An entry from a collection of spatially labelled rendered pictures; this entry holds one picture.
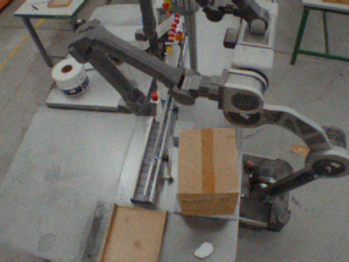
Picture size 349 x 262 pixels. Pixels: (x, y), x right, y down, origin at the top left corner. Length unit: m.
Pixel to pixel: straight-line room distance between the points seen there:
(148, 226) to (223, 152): 0.50
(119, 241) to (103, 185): 0.31
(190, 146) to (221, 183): 0.21
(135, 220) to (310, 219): 1.43
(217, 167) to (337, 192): 1.54
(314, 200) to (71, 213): 1.78
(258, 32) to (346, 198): 1.80
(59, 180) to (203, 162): 0.83
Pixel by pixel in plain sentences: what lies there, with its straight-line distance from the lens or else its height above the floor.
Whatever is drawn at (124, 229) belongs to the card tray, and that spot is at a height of 0.83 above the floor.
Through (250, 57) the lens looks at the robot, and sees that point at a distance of 0.96.
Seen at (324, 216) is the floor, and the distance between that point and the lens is 2.43.
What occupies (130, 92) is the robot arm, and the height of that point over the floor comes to 1.34.
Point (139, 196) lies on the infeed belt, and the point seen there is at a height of 0.88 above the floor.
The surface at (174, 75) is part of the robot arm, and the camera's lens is 0.95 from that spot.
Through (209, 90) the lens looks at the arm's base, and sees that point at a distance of 0.93.
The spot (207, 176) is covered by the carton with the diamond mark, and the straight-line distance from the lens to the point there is 1.15.
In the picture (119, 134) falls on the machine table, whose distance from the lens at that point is 1.67.
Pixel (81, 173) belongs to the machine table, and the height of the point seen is 0.83.
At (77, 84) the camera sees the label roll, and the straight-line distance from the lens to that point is 1.86.
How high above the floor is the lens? 2.15
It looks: 55 degrees down
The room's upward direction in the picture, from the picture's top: 10 degrees counter-clockwise
